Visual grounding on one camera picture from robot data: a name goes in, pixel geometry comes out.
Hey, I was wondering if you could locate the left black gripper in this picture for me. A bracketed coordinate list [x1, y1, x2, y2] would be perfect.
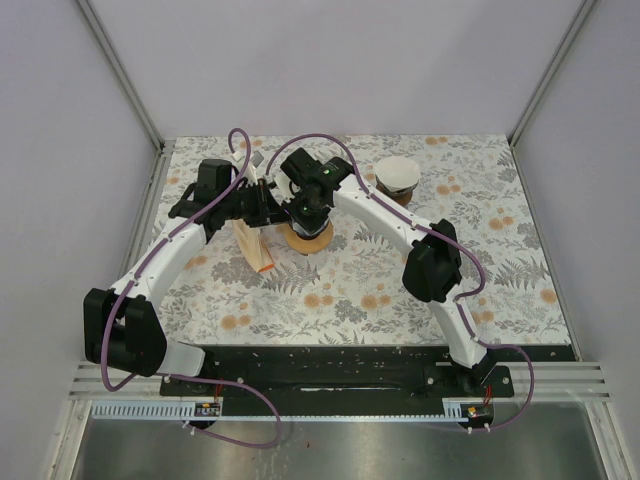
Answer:
[221, 179, 293, 228]

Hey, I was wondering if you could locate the coffee filter paper pack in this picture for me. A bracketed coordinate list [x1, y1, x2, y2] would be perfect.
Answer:
[232, 220, 274, 273]

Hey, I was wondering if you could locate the light wooden ring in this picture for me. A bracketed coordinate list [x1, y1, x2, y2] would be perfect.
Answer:
[283, 219, 335, 255]

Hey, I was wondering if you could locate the white paper coffee filter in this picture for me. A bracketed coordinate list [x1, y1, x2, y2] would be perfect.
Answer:
[374, 156, 421, 186]

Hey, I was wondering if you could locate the dark wooden ring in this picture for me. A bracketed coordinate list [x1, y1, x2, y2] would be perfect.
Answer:
[379, 188, 416, 207]

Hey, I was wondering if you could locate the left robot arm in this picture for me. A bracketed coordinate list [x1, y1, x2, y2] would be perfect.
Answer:
[83, 159, 280, 395]

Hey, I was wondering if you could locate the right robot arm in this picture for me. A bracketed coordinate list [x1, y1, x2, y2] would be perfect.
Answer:
[275, 148, 491, 396]

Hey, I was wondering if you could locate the floral table mat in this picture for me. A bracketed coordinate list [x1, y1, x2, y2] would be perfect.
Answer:
[158, 134, 570, 345]

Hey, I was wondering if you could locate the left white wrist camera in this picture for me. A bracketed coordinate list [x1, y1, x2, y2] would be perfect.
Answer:
[232, 151, 264, 185]

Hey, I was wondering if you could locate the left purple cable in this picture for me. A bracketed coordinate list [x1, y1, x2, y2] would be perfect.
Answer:
[101, 128, 284, 449]

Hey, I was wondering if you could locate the purple cable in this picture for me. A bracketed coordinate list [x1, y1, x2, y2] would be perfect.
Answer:
[101, 128, 284, 449]
[264, 132, 535, 434]

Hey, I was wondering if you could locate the left aluminium frame post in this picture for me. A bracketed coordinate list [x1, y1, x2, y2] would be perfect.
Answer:
[74, 0, 166, 154]

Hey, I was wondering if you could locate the aluminium frame post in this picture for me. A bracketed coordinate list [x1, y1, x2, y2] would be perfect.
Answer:
[74, 0, 166, 154]
[507, 0, 600, 149]

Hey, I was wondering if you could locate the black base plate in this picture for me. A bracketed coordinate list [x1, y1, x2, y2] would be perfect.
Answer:
[160, 346, 576, 417]

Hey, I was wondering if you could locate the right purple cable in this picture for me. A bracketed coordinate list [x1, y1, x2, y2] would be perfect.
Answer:
[264, 132, 535, 434]

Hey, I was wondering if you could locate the white slotted cable duct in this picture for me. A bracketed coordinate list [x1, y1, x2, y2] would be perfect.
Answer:
[91, 400, 223, 421]

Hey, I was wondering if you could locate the right aluminium frame post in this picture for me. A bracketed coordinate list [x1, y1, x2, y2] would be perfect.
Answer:
[507, 0, 600, 149]

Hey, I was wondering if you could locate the aluminium front rail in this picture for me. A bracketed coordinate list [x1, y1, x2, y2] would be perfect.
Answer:
[68, 362, 611, 403]

